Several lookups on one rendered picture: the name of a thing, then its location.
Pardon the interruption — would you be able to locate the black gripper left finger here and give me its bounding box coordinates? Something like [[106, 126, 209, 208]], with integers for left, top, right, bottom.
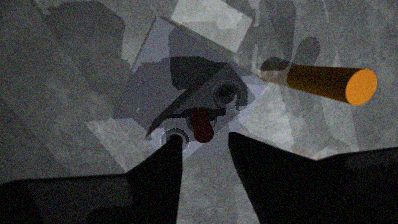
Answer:
[[0, 136, 183, 224]]

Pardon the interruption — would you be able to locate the dark red peg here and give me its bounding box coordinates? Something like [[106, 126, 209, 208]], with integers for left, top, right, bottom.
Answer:
[[191, 109, 214, 143]]

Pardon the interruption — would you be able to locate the dark brown cylinder with orange end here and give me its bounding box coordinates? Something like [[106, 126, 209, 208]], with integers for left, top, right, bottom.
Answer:
[[286, 65, 377, 105]]

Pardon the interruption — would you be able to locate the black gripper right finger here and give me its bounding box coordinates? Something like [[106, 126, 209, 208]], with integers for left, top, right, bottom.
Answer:
[[228, 132, 398, 224]]

